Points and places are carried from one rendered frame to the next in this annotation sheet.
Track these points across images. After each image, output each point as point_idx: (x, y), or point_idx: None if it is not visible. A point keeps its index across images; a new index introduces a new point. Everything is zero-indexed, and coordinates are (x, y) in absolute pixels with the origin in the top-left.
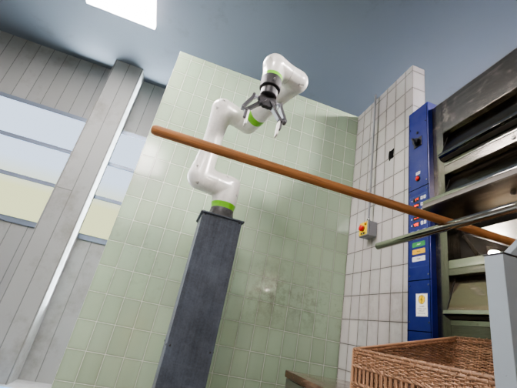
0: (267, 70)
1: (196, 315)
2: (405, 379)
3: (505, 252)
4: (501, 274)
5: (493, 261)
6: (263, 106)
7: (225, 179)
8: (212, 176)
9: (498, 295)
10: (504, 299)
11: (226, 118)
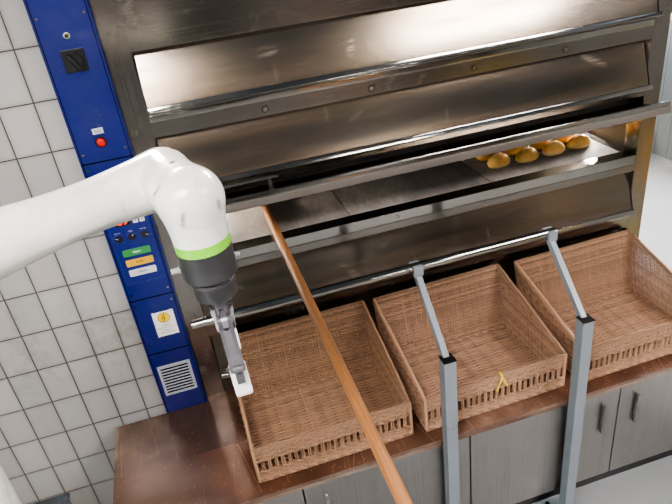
0: (222, 241)
1: None
2: (334, 438)
3: (443, 351)
4: (454, 372)
5: (450, 366)
6: None
7: (3, 482)
8: None
9: (451, 382)
10: (455, 383)
11: None
